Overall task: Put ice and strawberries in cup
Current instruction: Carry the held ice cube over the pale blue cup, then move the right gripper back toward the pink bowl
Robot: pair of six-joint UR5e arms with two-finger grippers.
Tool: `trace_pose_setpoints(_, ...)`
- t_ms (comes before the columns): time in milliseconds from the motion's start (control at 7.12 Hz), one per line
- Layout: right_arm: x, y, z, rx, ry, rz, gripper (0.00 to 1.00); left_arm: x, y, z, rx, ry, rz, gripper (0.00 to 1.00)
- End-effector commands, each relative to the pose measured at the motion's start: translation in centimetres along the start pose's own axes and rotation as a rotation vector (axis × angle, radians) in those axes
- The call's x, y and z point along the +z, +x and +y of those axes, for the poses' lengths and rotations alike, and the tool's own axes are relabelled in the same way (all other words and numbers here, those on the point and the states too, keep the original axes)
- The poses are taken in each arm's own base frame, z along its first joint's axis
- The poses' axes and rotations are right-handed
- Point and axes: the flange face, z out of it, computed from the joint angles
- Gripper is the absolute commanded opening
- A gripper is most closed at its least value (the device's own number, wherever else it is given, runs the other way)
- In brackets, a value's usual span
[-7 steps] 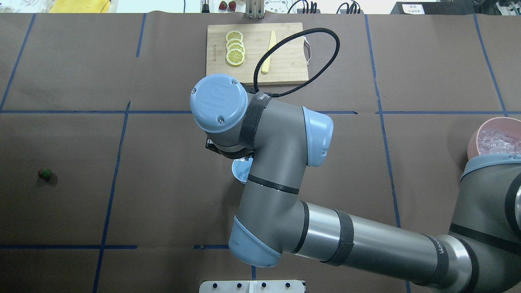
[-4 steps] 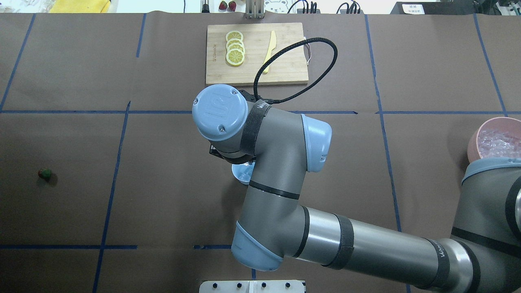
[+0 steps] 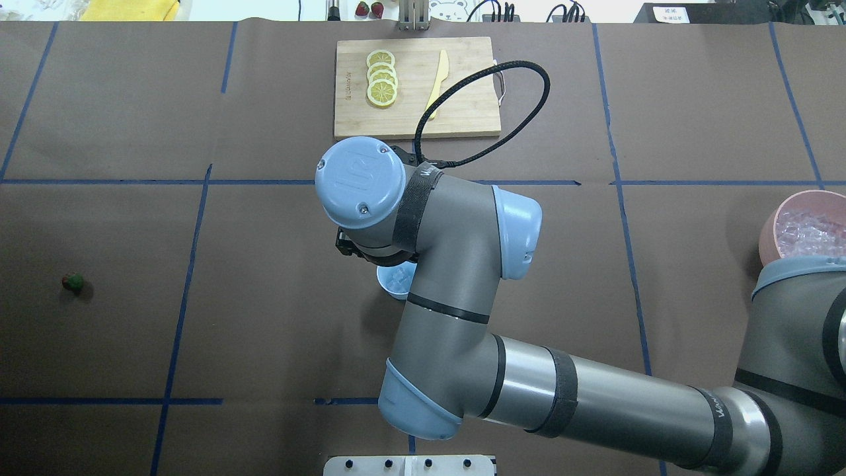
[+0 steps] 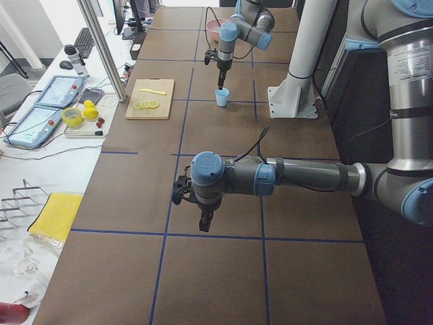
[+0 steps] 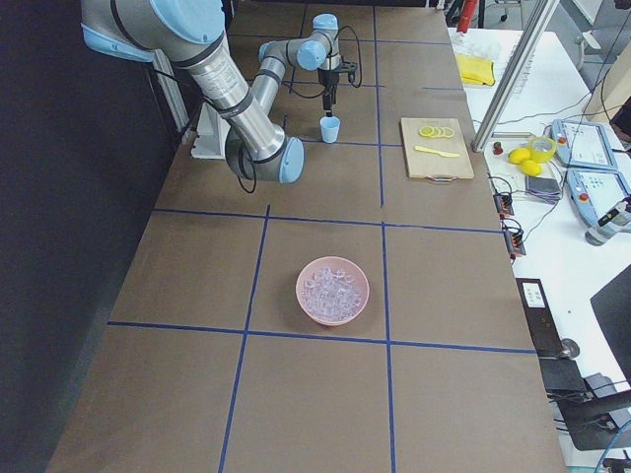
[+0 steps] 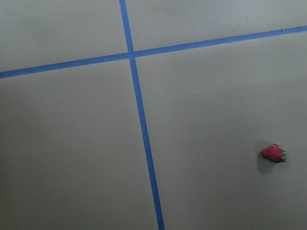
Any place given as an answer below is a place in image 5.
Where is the lemon slice bottom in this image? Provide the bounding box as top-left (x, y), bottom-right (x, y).
top-left (419, 126), bottom-right (436, 138)

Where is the yellow plastic knife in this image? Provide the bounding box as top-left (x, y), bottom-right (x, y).
top-left (414, 145), bottom-right (460, 158)

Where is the bamboo cutting board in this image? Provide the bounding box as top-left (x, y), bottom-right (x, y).
top-left (399, 117), bottom-right (474, 181)

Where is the clear ice cubes pile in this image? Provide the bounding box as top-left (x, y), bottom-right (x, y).
top-left (299, 267), bottom-right (364, 322)

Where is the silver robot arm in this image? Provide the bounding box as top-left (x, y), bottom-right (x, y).
top-left (81, 0), bottom-right (341, 183)

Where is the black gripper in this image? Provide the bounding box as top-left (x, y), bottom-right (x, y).
top-left (317, 69), bottom-right (339, 111)

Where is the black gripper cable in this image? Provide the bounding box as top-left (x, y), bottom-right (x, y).
top-left (290, 25), bottom-right (364, 100)

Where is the aluminium frame post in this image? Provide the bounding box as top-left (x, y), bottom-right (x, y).
top-left (471, 0), bottom-right (560, 152)

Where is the teach pendant lower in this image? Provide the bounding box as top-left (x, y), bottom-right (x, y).
top-left (566, 169), bottom-right (630, 227)

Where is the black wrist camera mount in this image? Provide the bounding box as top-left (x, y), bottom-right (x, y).
top-left (338, 60), bottom-right (358, 85)

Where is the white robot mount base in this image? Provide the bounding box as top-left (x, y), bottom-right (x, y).
top-left (191, 103), bottom-right (230, 161)

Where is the teach pendant upper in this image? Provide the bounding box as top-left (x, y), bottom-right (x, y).
top-left (550, 119), bottom-right (618, 170)

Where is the pink bowl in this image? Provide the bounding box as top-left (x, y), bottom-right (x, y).
top-left (295, 256), bottom-right (371, 326)

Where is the light blue plastic cup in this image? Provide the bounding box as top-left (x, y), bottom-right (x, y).
top-left (319, 116), bottom-right (341, 144)

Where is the black power strip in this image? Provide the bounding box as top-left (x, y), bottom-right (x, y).
top-left (493, 192), bottom-right (514, 219)

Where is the whole lemon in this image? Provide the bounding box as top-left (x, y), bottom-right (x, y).
top-left (508, 148), bottom-right (531, 165)
top-left (520, 160), bottom-right (542, 177)

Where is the teach pendant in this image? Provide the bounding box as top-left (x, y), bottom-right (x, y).
top-left (566, 169), bottom-right (630, 227)
top-left (550, 119), bottom-right (618, 170)

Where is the yellow tape roll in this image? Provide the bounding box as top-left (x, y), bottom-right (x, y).
top-left (527, 136), bottom-right (557, 164)

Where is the yellow cloth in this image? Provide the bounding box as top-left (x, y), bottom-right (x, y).
top-left (456, 54), bottom-right (496, 86)

